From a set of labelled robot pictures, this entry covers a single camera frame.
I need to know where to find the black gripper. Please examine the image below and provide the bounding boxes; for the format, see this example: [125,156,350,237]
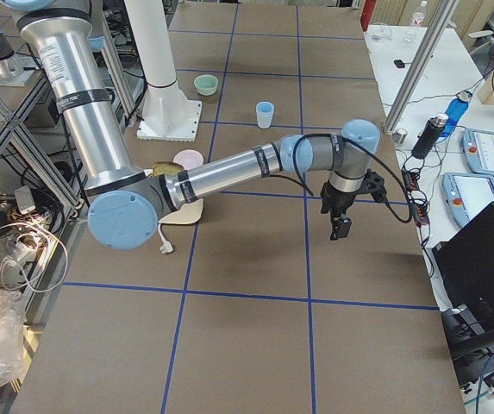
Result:
[320,182,356,241]

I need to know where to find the light blue cup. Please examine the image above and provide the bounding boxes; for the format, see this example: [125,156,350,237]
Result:
[255,101,275,129]

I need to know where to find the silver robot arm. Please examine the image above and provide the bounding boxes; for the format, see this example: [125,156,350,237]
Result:
[7,1,380,250]

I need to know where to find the brown paper table mat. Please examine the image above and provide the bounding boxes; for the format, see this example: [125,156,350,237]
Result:
[11,3,464,413]

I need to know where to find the black thermos bottle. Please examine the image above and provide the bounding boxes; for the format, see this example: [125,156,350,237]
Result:
[411,113,448,160]

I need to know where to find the near teach pendant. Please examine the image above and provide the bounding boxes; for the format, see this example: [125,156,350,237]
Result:
[442,172,494,228]

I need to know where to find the teach pendant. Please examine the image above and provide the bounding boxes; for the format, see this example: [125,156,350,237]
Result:
[461,129,494,177]
[442,172,494,228]

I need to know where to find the black laptop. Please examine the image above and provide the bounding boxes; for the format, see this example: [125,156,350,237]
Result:
[431,200,494,311]

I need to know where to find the cream toaster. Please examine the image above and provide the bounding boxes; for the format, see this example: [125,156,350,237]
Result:
[144,168,203,225]

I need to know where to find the blue water bottle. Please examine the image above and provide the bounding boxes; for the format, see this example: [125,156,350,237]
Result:
[438,90,472,142]

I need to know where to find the pink bowl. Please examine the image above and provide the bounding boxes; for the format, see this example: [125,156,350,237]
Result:
[172,149,204,170]

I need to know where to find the far teach pendant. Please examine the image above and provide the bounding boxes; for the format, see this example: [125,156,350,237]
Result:
[461,129,494,177]

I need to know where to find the white toaster power plug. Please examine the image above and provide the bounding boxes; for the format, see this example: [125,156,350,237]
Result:
[157,224,174,254]

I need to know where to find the bread slice in toaster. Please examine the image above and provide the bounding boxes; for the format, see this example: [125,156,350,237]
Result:
[151,161,184,177]

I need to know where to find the green bowl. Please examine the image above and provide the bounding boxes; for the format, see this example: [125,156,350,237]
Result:
[193,74,219,97]

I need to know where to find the white camera pole base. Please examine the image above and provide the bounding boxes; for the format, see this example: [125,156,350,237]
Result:
[125,0,203,141]

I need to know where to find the aluminium frame post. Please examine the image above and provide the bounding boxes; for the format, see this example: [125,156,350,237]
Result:
[383,0,460,135]

